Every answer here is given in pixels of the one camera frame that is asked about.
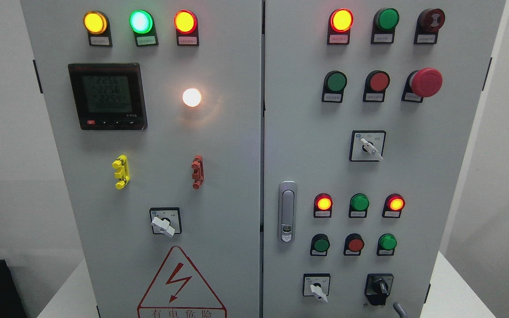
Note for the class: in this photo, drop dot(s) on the red emergency stop mushroom button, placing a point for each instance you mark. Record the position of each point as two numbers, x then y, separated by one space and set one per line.
421 84

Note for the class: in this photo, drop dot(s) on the red terminal connector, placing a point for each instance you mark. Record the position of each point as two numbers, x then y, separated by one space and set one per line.
197 172

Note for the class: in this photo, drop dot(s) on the black rotary knob switch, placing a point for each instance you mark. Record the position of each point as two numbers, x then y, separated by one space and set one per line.
378 288

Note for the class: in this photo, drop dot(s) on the yellow indicator light top left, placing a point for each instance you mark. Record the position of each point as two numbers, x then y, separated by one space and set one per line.
98 30

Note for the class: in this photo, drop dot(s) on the red lit light top right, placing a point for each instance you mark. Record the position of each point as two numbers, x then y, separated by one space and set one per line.
339 27

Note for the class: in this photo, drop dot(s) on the red-rimmed lit indicator light left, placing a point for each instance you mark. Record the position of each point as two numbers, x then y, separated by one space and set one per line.
186 27

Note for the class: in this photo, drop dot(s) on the grey electrical control cabinet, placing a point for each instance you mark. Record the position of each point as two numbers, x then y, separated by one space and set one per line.
260 67

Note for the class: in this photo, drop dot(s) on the green indicator light top right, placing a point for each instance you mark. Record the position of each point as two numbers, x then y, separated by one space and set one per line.
384 25

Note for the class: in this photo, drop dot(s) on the dark red buzzer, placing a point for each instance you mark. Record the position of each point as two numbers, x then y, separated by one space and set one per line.
428 25

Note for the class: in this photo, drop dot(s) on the white selector switch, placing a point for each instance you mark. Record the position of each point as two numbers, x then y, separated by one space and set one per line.
316 285
367 145

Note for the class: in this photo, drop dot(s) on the white glowing indicator light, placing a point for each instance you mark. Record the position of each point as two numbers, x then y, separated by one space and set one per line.
191 97

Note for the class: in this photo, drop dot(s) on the red push button lower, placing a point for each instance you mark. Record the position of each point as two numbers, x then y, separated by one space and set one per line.
354 245

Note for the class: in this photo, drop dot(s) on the red push button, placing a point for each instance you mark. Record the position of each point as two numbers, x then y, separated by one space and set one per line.
376 84
354 245

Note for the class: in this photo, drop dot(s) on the green indicator button lower right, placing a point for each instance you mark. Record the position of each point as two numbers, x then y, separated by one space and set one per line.
386 245

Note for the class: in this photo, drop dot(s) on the red lightning warning sticker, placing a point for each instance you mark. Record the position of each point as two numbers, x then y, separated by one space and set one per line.
179 290

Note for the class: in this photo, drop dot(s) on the green push button lower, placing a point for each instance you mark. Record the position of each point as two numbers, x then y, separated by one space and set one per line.
319 245

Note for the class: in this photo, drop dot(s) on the black digital power meter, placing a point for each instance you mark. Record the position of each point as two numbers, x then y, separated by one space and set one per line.
108 96

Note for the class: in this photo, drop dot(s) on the white selector switch left door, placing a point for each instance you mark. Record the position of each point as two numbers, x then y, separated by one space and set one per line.
165 221

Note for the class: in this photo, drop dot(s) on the red lit light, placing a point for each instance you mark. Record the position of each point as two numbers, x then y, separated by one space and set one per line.
323 206
339 27

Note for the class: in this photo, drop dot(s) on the red indicator light lower right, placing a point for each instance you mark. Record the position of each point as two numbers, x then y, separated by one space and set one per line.
393 206

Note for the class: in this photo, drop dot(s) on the red push button upper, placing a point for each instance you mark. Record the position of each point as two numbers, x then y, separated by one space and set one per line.
376 84

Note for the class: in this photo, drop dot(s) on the green push button upper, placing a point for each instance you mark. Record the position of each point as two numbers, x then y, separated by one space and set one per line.
334 86

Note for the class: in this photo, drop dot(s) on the white selector switch bottom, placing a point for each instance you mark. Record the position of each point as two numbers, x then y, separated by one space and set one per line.
316 285

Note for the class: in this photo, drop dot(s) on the yellow terminal connector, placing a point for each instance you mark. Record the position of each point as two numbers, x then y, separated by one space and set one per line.
122 173

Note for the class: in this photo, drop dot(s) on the red lit light lower left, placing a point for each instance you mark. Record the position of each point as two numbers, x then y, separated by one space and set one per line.
323 206

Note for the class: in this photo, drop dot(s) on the green lit indicator light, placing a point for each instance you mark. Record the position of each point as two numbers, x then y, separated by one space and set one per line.
143 27

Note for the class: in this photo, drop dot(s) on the white selector switch upper right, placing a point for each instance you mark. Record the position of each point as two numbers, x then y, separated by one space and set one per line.
367 145

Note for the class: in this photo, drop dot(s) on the silver door latch handle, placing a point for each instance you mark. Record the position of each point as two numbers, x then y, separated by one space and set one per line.
287 199

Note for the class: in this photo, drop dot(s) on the green indicator light lower middle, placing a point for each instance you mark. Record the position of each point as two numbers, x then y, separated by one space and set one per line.
358 206

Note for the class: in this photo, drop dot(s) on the green push button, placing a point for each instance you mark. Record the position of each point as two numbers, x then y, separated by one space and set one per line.
334 86
319 245

